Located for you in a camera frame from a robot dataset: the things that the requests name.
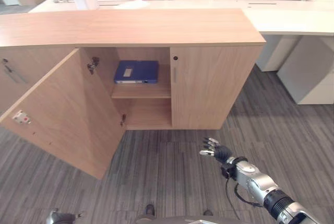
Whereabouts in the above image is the wooden office cabinet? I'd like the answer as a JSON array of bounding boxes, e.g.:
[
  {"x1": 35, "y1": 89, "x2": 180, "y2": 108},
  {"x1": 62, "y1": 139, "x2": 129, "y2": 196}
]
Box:
[{"x1": 0, "y1": 8, "x2": 267, "y2": 131}]

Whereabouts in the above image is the white square container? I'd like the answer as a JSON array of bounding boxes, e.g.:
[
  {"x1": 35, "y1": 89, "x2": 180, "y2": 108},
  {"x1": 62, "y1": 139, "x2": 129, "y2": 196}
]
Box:
[{"x1": 73, "y1": 0, "x2": 100, "y2": 11}]

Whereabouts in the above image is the white office desk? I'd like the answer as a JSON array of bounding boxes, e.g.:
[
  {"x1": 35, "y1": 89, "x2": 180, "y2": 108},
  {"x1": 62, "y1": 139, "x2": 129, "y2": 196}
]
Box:
[{"x1": 28, "y1": 0, "x2": 334, "y2": 37}]

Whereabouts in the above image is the wooden cabinet door with lock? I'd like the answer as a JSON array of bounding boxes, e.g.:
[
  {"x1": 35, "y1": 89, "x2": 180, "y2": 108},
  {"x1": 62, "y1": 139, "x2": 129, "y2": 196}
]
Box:
[{"x1": 170, "y1": 46, "x2": 263, "y2": 131}]

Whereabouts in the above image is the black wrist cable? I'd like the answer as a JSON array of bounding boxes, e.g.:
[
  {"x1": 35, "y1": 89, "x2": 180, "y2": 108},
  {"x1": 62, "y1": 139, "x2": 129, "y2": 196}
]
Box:
[{"x1": 225, "y1": 179, "x2": 264, "y2": 208}]

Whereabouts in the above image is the large metal door hinge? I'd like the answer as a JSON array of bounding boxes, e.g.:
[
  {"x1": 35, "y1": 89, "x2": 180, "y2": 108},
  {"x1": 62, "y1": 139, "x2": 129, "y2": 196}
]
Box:
[{"x1": 87, "y1": 56, "x2": 101, "y2": 75}]

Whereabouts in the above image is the wooden cabinet door with latch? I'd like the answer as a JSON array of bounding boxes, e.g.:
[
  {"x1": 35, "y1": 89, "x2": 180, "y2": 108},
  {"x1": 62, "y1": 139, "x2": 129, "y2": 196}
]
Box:
[{"x1": 0, "y1": 48, "x2": 127, "y2": 181}]

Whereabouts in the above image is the blue folder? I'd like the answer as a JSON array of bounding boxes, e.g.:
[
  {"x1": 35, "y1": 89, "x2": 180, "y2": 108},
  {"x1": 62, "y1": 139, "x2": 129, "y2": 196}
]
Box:
[{"x1": 113, "y1": 60, "x2": 160, "y2": 85}]

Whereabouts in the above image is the white door latch red dot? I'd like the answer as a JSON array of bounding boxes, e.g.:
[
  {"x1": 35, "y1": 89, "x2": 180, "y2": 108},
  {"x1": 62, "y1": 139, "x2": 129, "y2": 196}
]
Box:
[{"x1": 12, "y1": 110, "x2": 32, "y2": 125}]

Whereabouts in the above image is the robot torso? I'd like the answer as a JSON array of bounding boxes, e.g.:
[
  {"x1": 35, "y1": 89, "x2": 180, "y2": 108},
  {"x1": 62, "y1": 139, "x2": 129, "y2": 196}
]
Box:
[{"x1": 135, "y1": 215, "x2": 210, "y2": 224}]

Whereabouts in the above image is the white desk leg panel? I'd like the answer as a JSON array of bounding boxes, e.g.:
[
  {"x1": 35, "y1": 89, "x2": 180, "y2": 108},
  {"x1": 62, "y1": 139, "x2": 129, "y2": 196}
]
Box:
[{"x1": 255, "y1": 34, "x2": 301, "y2": 73}]

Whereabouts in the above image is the white paper sheet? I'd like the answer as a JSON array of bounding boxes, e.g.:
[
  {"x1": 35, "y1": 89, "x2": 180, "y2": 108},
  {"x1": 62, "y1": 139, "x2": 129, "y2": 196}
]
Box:
[{"x1": 118, "y1": 0, "x2": 151, "y2": 10}]

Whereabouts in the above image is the slanted silver door handle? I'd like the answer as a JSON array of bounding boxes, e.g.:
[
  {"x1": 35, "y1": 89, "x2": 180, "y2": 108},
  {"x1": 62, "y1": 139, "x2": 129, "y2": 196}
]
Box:
[{"x1": 3, "y1": 64, "x2": 27, "y2": 84}]

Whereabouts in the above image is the white pedestal cabinet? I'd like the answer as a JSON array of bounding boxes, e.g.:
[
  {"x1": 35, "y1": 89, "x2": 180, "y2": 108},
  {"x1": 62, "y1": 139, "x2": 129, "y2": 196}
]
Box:
[{"x1": 276, "y1": 35, "x2": 334, "y2": 105}]

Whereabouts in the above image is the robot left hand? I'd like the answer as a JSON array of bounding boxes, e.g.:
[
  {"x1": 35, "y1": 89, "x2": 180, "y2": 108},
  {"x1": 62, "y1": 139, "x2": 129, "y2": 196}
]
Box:
[{"x1": 45, "y1": 208, "x2": 86, "y2": 224}]

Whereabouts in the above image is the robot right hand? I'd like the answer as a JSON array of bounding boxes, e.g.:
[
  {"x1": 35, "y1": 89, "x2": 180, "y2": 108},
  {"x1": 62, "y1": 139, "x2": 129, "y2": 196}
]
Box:
[{"x1": 199, "y1": 137, "x2": 233, "y2": 162}]

